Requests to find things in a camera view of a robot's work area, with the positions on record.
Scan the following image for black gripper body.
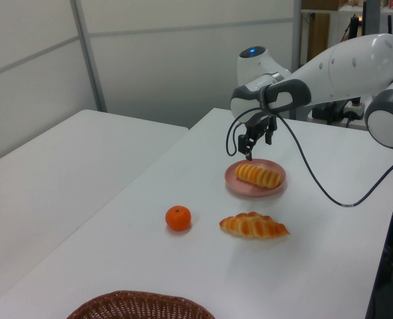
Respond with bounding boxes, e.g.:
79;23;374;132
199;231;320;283
244;112;279;137

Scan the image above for ridged toy bread roll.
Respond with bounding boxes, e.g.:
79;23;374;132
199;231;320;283
234;161;282;189

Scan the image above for braided toy bread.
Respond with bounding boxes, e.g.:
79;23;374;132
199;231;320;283
219;211;291;239

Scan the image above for toy orange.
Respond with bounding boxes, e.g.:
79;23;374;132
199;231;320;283
164;205;192;232

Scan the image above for pink plate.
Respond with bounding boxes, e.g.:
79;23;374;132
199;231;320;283
224;159;287;198

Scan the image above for brown woven basket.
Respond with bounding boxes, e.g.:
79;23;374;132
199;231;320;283
66;290;217;319

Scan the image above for white power strip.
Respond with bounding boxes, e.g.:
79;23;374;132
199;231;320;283
344;99;365;121

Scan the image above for tall cardboard panel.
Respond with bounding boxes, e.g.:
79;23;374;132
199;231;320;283
307;13;330;64

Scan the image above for black monitor stand pole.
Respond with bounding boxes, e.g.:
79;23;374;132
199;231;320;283
348;15;360;41

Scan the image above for grey partition post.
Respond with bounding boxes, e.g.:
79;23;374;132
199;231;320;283
70;0;108;113
289;0;304;120

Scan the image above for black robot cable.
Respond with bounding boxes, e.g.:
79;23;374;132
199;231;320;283
225;105;393;207

